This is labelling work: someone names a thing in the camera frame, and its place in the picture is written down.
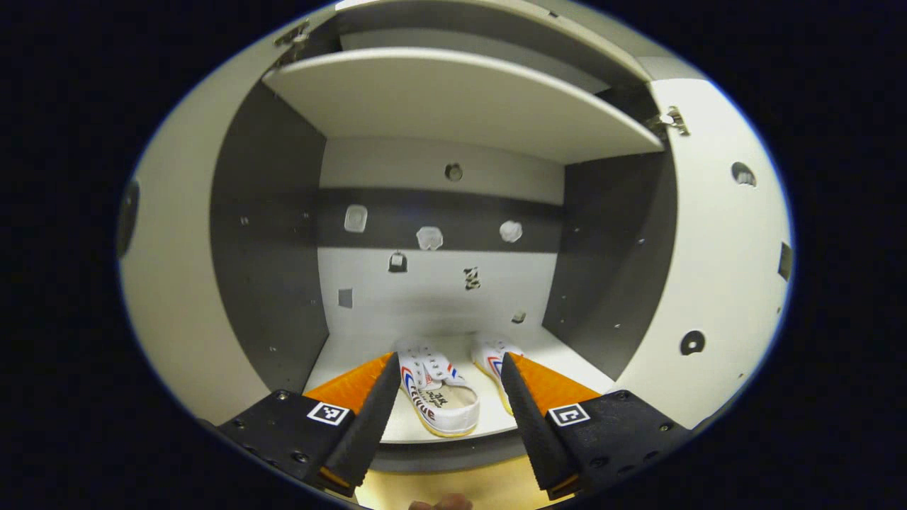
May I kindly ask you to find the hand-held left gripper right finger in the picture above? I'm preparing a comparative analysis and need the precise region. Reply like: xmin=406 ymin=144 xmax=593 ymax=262
xmin=500 ymin=352 xmax=692 ymax=500

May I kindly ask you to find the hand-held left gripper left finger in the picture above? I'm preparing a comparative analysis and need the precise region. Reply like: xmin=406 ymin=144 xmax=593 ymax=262
xmin=216 ymin=352 xmax=402 ymax=498

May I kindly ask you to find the white canvas shoe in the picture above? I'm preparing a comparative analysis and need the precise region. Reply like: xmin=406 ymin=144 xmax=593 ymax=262
xmin=470 ymin=337 xmax=526 ymax=417
xmin=395 ymin=342 xmax=481 ymax=438

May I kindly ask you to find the white shoe cabinet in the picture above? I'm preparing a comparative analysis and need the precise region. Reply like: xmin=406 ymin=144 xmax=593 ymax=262
xmin=209 ymin=0 xmax=681 ymax=474

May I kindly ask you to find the white cabinet door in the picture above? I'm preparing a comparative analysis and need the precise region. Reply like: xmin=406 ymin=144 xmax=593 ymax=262
xmin=117 ymin=50 xmax=284 ymax=427
xmin=616 ymin=76 xmax=793 ymax=431

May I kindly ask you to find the white cabinet shelf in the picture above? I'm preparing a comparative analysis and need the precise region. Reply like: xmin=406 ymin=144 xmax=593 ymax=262
xmin=262 ymin=47 xmax=665 ymax=165

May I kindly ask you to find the metal door hinge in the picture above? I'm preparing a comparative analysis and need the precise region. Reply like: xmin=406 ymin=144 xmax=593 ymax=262
xmin=275 ymin=20 xmax=312 ymax=68
xmin=646 ymin=106 xmax=689 ymax=137

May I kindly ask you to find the white drawer front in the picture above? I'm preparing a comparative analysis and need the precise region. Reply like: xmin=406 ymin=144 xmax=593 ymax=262
xmin=334 ymin=0 xmax=656 ymax=82

